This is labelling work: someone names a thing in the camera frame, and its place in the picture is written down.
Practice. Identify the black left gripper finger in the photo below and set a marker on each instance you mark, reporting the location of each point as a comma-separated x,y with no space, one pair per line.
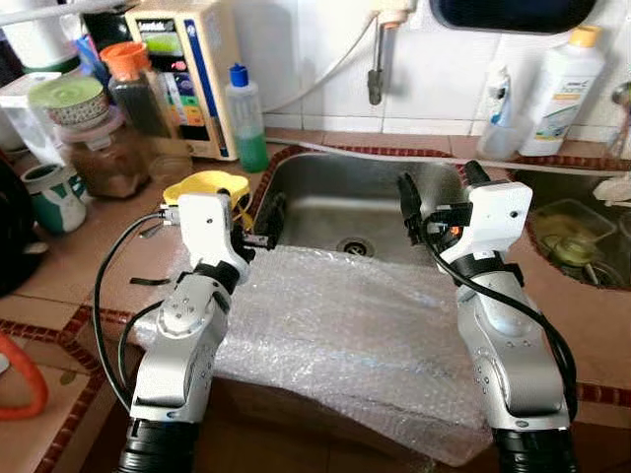
275,217

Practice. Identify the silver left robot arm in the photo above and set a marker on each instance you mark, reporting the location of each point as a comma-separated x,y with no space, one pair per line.
182,345

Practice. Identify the clear plastic cup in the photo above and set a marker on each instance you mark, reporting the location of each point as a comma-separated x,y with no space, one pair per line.
498,143

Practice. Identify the stainless steel sink basin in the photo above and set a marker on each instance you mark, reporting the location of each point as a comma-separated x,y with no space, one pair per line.
335,202
582,197

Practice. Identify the white toothpaste tube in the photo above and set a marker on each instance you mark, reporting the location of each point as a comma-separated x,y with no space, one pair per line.
498,94

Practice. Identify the green dish soap bottle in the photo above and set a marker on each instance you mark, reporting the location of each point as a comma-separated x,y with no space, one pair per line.
246,128

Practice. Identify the clear glass dish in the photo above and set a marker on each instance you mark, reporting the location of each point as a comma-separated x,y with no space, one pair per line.
567,232

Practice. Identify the white detergent bottle yellow cap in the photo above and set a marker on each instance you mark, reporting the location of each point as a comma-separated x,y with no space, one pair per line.
562,99

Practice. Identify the clear bubble wrap sheet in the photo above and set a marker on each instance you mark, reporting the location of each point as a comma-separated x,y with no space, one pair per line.
345,335

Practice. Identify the white round sink plug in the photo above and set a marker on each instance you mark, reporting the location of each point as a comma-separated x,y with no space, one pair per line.
616,187

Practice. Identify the chrome sink tap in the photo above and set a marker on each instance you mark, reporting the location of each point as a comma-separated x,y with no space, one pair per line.
621,108

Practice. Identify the brown jar pink lid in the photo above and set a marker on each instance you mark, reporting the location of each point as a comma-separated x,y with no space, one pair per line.
104,168

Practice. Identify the dark blue rounded panel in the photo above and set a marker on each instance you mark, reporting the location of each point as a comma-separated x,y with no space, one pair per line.
513,12

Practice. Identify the cream water ionizer blue stripe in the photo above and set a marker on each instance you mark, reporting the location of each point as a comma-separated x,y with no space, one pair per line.
202,59

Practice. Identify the green and white mug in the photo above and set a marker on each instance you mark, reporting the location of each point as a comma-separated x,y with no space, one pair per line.
54,202

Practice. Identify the glass jar orange lid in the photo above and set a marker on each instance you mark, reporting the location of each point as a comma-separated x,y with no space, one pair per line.
128,59

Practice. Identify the patterned tin green lid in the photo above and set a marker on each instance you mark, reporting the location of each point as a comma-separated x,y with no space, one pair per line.
69,94

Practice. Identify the black rounded object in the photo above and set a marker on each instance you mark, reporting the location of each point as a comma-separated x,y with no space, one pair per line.
15,236

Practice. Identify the clear plastic box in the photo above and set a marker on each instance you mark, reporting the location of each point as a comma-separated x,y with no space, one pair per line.
25,118

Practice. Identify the white plastic jug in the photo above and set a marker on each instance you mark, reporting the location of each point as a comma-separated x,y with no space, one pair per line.
39,39

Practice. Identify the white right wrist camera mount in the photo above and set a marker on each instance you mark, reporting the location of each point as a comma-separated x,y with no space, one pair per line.
493,212

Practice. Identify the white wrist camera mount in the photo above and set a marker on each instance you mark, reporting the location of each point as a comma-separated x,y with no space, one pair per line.
207,232
493,212

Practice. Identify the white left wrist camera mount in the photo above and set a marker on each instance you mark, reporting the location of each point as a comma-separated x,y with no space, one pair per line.
207,232

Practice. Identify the grey metal wall tap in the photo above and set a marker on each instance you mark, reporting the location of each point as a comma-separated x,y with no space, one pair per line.
377,69

